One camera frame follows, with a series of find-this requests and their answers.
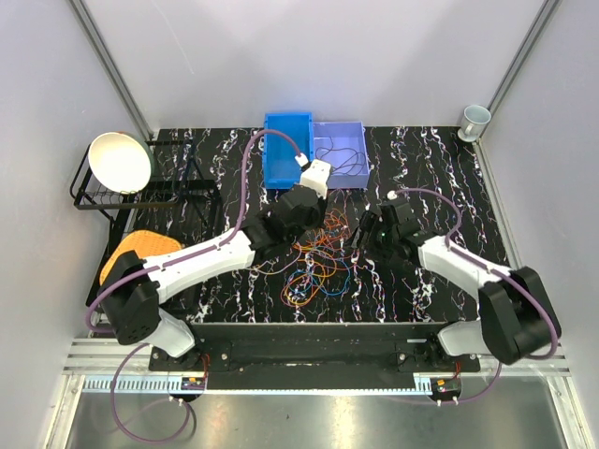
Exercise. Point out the lavender plastic bin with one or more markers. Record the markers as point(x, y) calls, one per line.
point(343, 145)

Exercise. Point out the left aluminium frame post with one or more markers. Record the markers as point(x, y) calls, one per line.
point(87, 23)

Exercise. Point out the orange perforated mat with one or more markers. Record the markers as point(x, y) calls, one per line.
point(144, 243)

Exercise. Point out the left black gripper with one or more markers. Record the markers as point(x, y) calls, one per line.
point(322, 207)

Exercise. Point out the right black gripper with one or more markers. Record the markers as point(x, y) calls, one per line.
point(366, 224)

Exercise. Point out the white ceramic mug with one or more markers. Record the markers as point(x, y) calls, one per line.
point(473, 122)

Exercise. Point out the black wire dish rack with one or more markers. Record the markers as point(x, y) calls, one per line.
point(182, 201)

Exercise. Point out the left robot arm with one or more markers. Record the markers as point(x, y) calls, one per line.
point(135, 288)

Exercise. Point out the aluminium frame post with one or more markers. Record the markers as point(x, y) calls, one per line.
point(87, 23)
point(540, 22)

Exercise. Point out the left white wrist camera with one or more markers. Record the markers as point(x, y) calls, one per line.
point(314, 174)

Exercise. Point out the blue plastic bin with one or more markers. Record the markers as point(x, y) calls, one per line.
point(280, 168)

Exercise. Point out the white bowl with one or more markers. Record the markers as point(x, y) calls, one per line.
point(121, 162)

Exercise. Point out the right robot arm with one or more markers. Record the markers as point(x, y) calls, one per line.
point(515, 316)

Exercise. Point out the right aluminium frame post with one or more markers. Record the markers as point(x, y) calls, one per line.
point(540, 22)

